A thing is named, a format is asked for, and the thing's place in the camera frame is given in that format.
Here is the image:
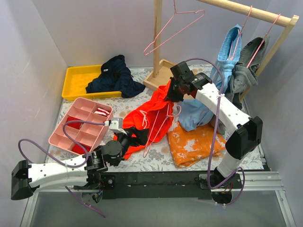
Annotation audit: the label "bright orange-red shorts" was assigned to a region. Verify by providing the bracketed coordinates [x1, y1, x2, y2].
[123, 83, 175, 159]

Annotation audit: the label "pink wire hanger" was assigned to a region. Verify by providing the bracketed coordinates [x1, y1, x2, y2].
[143, 103, 182, 158]
[143, 0, 205, 56]

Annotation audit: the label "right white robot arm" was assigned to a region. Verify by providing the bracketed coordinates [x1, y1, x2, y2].
[165, 61, 263, 189]

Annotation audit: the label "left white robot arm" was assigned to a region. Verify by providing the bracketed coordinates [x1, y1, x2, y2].
[11, 127, 149, 201]

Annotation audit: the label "light blue shorts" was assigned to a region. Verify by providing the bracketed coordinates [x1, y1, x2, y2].
[178, 25, 242, 131]

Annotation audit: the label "grey shorts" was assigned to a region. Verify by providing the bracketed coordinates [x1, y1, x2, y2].
[225, 36, 270, 110]

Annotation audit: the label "navy blue shorts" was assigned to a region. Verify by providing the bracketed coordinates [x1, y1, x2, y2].
[86, 54, 145, 98]

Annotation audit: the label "pink hanger holding blue shorts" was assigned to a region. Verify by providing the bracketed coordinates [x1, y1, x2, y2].
[228, 5, 253, 60]

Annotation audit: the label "pink hanger holding grey shorts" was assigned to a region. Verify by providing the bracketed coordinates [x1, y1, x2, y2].
[246, 14, 281, 68]

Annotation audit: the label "wooden clothes rack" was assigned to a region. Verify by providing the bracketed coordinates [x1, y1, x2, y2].
[143, 0, 300, 109]

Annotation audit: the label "pink compartment organizer box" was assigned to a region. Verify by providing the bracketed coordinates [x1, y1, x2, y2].
[49, 97, 113, 155]

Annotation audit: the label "red sock front compartment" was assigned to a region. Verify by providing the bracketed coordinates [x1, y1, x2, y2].
[71, 144, 91, 155]

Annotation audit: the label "red white striped sock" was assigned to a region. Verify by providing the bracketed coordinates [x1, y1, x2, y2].
[94, 107, 110, 117]

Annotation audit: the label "red sock in organizer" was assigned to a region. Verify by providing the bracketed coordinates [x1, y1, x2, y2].
[65, 116, 83, 130]

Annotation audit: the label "orange white patterned cloth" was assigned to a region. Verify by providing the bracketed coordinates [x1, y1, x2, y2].
[167, 122, 214, 168]

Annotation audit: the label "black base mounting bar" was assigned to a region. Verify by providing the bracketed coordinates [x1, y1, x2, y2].
[71, 169, 244, 205]

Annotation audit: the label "yellow plastic tray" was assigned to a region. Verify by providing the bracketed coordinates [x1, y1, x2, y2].
[62, 65, 121, 101]

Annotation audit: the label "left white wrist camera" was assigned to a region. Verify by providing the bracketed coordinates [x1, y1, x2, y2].
[104, 118, 126, 134]

